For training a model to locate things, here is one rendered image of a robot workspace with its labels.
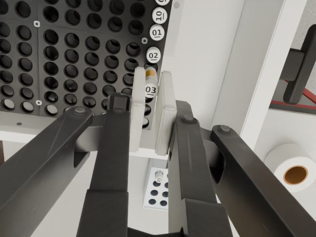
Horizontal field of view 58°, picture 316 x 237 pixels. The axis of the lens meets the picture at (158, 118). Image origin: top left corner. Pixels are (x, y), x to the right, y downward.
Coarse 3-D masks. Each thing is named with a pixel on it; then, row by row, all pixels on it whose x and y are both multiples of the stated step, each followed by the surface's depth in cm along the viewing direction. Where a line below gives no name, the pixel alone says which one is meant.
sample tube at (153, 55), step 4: (148, 48) 26; (152, 48) 25; (156, 48) 25; (148, 52) 24; (152, 52) 24; (156, 52) 24; (148, 56) 25; (152, 56) 25; (156, 56) 25; (148, 60) 25; (152, 60) 25; (156, 60) 25
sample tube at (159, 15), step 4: (156, 8) 23; (160, 8) 23; (156, 12) 23; (160, 12) 23; (164, 12) 23; (152, 16) 23; (156, 16) 23; (160, 16) 23; (164, 16) 23; (156, 20) 23; (160, 20) 23; (164, 20) 23
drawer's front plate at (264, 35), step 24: (264, 0) 25; (288, 0) 21; (240, 24) 30; (264, 24) 24; (288, 24) 22; (240, 48) 29; (264, 48) 24; (288, 48) 23; (240, 72) 28; (264, 72) 24; (240, 96) 28; (264, 96) 25; (216, 120) 34; (240, 120) 27
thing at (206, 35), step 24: (192, 0) 30; (216, 0) 30; (240, 0) 30; (192, 24) 31; (216, 24) 31; (192, 48) 32; (216, 48) 32; (192, 72) 33; (216, 72) 33; (192, 96) 34; (216, 96) 35; (0, 120) 31; (24, 120) 32; (48, 120) 33; (144, 120) 36; (144, 144) 31
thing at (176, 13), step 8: (176, 0) 29; (176, 8) 29; (176, 16) 29; (168, 24) 30; (176, 24) 30; (168, 32) 30; (176, 32) 30; (168, 40) 30; (176, 40) 30; (168, 48) 31; (168, 56) 31
